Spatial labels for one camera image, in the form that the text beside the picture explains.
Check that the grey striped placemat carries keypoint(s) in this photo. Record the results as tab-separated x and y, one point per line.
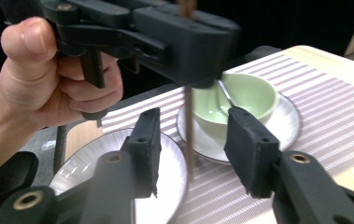
321	124

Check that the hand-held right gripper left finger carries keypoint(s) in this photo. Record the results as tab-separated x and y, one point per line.
146	155

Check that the white plate with dark rim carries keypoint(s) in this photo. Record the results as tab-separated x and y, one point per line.
286	124
72	177

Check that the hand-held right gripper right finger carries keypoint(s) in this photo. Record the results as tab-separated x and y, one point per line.
252	155

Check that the green ceramic bowl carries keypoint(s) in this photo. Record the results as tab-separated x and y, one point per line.
252	93

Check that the brown wooden chopstick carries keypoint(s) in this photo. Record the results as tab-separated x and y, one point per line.
189	124

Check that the silver metal spoon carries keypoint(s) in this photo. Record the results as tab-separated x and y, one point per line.
226	93

